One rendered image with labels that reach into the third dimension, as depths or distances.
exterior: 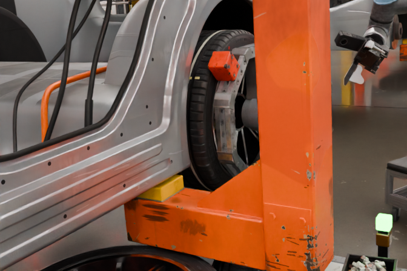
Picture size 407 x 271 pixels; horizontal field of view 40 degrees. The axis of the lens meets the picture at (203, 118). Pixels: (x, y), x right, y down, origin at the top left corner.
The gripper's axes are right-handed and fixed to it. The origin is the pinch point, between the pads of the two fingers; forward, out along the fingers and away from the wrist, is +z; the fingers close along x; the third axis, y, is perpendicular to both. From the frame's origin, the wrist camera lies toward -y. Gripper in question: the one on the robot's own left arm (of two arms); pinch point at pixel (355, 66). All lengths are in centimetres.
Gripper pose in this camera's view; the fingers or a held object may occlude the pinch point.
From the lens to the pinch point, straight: 174.1
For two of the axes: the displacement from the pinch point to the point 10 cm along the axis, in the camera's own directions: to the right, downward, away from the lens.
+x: -3.5, 6.9, 6.4
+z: -4.0, 5.0, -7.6
